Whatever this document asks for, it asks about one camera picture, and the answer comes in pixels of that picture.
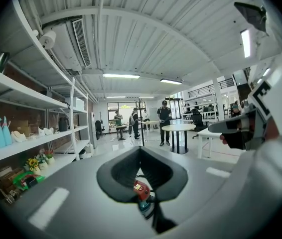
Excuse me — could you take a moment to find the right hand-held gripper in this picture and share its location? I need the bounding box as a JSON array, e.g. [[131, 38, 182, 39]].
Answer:
[[207, 80, 275, 151]]

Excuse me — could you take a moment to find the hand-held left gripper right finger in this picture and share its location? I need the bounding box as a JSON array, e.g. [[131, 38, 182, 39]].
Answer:
[[140, 146, 243, 230]]

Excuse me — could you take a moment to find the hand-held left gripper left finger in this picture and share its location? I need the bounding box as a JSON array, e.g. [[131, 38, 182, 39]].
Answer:
[[0, 146, 156, 239]]

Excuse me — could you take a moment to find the red vacuum cleaner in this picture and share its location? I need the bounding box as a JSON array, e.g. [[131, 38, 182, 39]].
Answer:
[[133, 172, 156, 219]]

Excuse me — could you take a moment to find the person's right forearm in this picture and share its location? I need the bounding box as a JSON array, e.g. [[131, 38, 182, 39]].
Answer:
[[173, 117, 282, 238]]

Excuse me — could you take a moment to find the white rectangular desk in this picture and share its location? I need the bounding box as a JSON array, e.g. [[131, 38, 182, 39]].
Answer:
[[197, 127, 241, 164]]

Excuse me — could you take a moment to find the black office chair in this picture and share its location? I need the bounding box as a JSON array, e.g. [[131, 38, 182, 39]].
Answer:
[[95, 120, 106, 140], [190, 108, 208, 139]]

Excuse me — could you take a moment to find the white shelf rack with appliances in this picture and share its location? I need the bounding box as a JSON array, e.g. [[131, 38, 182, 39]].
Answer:
[[182, 93, 219, 124]]

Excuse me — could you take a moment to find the round beige table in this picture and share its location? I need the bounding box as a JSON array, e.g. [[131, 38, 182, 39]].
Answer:
[[161, 123, 196, 155]]

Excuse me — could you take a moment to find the black balcony railing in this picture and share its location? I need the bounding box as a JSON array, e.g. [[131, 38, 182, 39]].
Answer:
[[187, 78, 234, 98]]

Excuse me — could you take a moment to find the red flower pot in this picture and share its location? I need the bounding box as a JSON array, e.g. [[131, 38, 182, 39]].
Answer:
[[43, 149, 56, 165]]

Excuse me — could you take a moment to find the white flower pot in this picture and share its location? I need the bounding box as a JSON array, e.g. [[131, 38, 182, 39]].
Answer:
[[35, 153, 49, 170]]

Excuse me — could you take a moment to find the black gift box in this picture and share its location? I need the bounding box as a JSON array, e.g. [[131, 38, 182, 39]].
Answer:
[[23, 177, 39, 189]]

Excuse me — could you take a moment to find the sunflower pot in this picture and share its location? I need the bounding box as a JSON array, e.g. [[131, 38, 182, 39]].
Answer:
[[25, 158, 41, 176]]

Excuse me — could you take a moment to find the grey tall cabinet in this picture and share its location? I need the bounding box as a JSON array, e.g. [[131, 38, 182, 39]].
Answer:
[[90, 112, 99, 149]]

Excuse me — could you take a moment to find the light wooden table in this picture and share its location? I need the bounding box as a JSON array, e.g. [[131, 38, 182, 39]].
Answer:
[[141, 120, 159, 131]]

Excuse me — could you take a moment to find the black kettle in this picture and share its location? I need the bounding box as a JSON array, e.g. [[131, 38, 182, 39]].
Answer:
[[57, 117, 70, 132]]

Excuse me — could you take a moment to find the black coat stand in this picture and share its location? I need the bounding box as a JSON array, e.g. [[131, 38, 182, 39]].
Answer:
[[134, 98, 148, 147]]

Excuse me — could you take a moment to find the brown cardboard box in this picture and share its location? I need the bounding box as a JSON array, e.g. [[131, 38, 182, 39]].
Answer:
[[0, 166, 24, 186]]

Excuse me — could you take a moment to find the white sculpted ornament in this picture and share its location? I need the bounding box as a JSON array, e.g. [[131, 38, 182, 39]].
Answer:
[[10, 130, 27, 143]]

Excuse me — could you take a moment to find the white appliance box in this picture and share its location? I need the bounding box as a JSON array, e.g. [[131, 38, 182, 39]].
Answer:
[[65, 97, 85, 111]]

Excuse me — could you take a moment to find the white metal shelving unit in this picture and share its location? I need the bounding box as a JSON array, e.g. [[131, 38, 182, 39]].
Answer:
[[0, 0, 93, 209]]

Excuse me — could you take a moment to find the white ceiling air conditioner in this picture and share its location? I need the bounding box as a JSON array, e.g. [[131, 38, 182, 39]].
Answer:
[[42, 17, 92, 72]]

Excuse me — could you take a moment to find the white paper roll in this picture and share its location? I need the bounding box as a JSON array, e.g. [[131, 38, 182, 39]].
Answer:
[[38, 30, 57, 50]]

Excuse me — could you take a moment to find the small wooden pedestal table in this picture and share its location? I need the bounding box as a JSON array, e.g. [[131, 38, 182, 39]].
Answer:
[[115, 124, 128, 141]]

